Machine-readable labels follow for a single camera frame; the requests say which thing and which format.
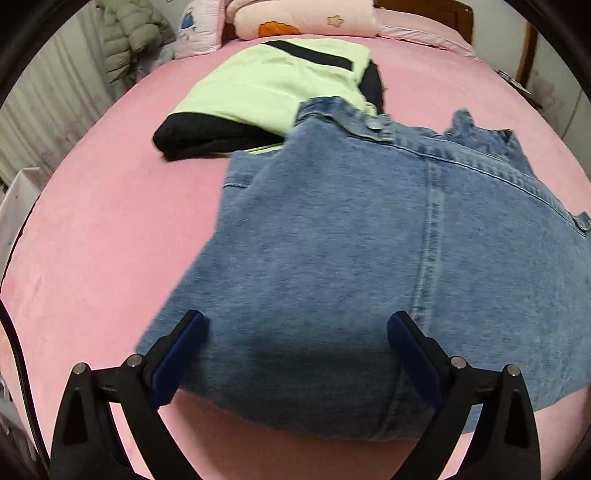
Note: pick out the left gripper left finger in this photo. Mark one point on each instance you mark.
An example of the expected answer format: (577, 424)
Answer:
(86, 443)

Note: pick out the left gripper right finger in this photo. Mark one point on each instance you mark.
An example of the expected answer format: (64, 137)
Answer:
(505, 444)

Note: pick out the blue denim jeans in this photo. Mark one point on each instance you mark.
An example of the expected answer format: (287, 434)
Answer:
(356, 217)

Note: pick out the pink bed sheet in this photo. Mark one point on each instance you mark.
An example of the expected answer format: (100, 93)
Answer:
(116, 227)

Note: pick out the white curtain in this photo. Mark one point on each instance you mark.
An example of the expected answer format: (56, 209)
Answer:
(61, 94)

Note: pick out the light green black garment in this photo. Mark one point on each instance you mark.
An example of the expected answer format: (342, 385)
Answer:
(251, 100)

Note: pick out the dark wooden nightstand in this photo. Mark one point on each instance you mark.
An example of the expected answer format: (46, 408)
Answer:
(526, 94)

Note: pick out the beige puffer jacket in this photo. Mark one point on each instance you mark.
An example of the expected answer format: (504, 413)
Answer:
(129, 29)

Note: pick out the white pink square cushion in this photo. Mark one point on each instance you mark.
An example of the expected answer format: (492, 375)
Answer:
(200, 28)

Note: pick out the dark wooden headboard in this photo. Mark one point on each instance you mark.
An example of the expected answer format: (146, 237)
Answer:
(453, 14)

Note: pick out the pink pillow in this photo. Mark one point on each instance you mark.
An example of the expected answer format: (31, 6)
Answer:
(421, 30)

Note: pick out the folded pink cartoon quilt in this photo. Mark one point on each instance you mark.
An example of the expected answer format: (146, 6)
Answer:
(257, 19)

